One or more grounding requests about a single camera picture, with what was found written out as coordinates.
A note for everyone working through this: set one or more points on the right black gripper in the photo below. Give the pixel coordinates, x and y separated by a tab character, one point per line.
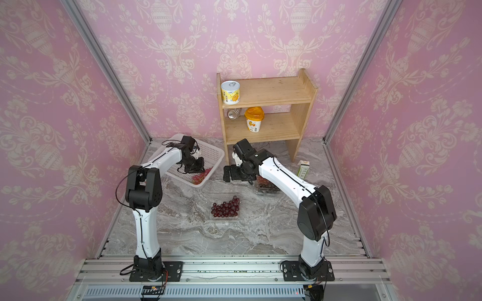
234	168

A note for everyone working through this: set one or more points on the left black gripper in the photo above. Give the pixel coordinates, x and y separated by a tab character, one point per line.
200	167

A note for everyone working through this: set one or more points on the light red grape bunch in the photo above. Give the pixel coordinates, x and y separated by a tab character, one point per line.
263	183

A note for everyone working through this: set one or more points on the clear plastic container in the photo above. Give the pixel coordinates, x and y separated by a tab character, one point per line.
219	198
273	190

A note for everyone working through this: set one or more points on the dark red grape bunch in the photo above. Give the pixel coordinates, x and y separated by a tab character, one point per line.
226	209

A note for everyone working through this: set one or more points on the pink red grape bunch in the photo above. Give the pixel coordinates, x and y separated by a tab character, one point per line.
199	177

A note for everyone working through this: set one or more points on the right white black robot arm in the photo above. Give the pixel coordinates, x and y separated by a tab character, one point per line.
316	212

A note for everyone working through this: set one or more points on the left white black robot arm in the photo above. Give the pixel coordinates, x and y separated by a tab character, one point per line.
143	195

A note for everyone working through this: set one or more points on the white plastic basket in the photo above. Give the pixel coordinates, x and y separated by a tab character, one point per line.
211	154

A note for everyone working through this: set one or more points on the orange lid white cup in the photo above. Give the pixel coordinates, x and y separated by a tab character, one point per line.
254	117

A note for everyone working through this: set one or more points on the small glass jar on shelf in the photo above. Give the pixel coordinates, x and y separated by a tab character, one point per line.
233	114

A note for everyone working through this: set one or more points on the green white milk carton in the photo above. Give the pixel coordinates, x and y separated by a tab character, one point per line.
303	169

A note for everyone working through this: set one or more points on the yellow white can on shelf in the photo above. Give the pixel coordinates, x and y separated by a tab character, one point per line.
230	92

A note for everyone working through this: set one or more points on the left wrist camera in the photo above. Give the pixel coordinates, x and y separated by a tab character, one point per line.
189	144

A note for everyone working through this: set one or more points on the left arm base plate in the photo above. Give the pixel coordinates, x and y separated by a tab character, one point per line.
171	272

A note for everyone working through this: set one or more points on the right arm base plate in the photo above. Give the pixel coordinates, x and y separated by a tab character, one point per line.
299	271

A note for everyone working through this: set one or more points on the aluminium rail frame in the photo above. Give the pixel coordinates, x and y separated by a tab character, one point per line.
246	277

